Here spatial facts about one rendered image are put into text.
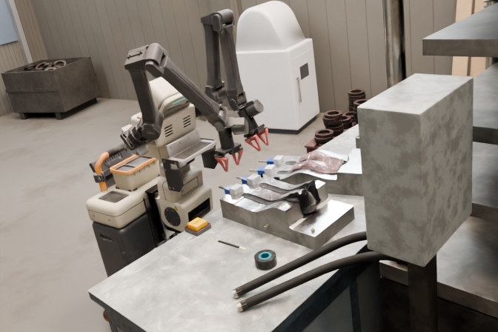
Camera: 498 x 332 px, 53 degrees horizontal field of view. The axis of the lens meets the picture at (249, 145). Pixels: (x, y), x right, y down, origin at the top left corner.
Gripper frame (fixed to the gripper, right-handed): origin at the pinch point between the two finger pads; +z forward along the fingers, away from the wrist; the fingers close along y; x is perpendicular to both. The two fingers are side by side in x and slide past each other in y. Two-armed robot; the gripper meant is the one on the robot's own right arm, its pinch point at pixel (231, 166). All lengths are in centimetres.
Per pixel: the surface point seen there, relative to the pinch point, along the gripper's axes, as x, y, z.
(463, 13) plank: 19, 297, -6
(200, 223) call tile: 1.8, -21.2, 17.0
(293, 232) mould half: -37.8, -9.0, 16.5
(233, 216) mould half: -4.8, -8.8, 18.7
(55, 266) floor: 177, -26, 99
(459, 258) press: -91, 13, 24
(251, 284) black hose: -45, -40, 17
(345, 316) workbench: -59, -10, 46
